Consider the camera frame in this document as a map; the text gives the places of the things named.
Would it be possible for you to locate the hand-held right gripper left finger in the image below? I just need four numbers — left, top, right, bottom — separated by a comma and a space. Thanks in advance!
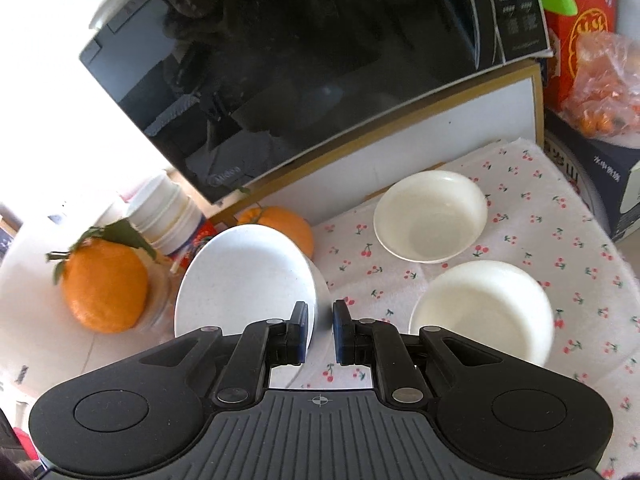
127, 301, 309, 407

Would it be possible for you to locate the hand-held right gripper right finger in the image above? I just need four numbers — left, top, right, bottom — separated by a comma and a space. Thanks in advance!
332, 299, 508, 406

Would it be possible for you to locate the white bowl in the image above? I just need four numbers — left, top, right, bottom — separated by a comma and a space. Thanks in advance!
174, 224, 332, 351

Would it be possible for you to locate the cream bowl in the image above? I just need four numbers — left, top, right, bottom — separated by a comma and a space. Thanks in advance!
373, 170, 488, 265
409, 260, 555, 368

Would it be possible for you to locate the red and white cup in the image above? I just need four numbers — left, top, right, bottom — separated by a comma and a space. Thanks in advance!
170, 217, 223, 276

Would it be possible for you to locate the glass jar of small oranges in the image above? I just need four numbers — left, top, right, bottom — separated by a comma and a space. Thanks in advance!
132, 255, 183, 333

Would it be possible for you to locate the stack of paper cups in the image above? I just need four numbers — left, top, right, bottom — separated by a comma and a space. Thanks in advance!
125, 172, 206, 256

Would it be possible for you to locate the large orange with leaves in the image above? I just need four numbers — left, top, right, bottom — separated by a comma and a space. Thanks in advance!
46, 217, 158, 335

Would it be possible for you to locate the cherry print tablecloth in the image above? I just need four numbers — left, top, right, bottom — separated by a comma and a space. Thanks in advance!
0, 137, 640, 480

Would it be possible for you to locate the black microwave oven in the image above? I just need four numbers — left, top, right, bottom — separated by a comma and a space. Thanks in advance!
79, 0, 555, 205

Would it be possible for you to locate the black and white carton box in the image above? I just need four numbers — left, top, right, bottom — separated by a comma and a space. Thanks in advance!
544, 107, 640, 243

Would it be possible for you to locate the plastic bag of oranges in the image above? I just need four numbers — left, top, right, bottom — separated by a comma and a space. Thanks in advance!
560, 30, 640, 150

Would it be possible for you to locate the red carton box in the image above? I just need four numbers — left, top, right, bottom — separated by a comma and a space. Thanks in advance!
530, 0, 618, 111

